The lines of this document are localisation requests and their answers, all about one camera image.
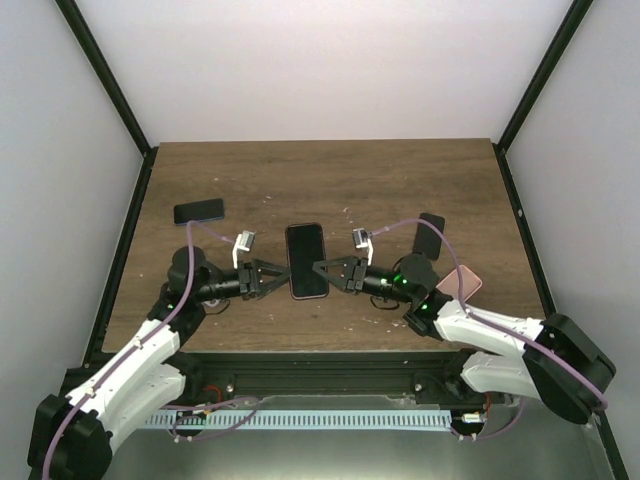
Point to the light blue slotted cable duct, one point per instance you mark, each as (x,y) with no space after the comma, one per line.
(396,420)

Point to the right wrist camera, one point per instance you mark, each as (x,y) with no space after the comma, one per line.
(362,240)

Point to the black phone in blue case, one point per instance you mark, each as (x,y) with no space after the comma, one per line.
(200,211)

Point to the black frame post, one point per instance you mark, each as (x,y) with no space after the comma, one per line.
(568,27)
(93,53)

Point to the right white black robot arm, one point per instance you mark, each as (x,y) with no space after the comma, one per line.
(552,360)

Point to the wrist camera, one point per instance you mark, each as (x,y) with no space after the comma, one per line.
(243,244)
(362,240)

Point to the black phone case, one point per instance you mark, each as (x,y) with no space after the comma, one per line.
(426,241)

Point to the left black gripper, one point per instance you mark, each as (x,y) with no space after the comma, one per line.
(247,273)

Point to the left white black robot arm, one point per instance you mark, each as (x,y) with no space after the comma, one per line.
(76,435)

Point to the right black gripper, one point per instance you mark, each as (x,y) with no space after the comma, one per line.
(354,272)

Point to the right black frame post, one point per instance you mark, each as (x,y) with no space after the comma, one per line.
(568,27)

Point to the black aluminium frame rail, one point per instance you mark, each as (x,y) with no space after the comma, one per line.
(434,376)

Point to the metal sheet panel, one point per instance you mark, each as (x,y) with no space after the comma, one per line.
(530,445)

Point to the pink phone case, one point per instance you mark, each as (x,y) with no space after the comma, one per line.
(463,283)

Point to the black phone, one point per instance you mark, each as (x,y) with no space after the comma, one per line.
(200,211)
(305,246)

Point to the left black frame post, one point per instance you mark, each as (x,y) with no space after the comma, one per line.
(93,53)

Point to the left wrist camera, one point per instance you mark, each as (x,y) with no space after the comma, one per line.
(243,244)

